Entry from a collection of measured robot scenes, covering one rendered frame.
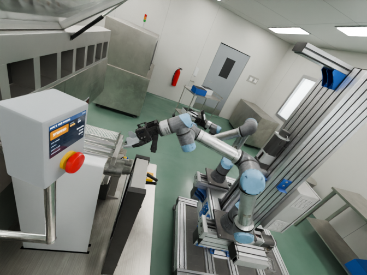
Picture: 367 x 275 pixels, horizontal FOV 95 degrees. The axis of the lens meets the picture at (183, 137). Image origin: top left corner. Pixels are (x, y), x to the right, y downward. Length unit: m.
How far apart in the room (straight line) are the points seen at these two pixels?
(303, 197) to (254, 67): 4.84
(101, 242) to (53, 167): 0.79
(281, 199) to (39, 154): 1.54
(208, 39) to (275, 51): 2.02
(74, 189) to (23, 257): 0.44
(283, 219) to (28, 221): 1.61
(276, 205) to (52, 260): 1.44
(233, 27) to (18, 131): 5.45
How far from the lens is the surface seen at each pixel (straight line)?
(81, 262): 0.99
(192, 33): 5.29
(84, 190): 0.65
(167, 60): 5.30
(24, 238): 0.47
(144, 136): 0.84
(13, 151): 0.26
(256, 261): 1.59
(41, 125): 0.21
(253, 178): 0.91
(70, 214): 0.77
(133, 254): 1.01
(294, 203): 1.59
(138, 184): 0.52
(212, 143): 0.96
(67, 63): 1.12
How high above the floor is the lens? 1.82
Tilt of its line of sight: 28 degrees down
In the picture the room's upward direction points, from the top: 25 degrees clockwise
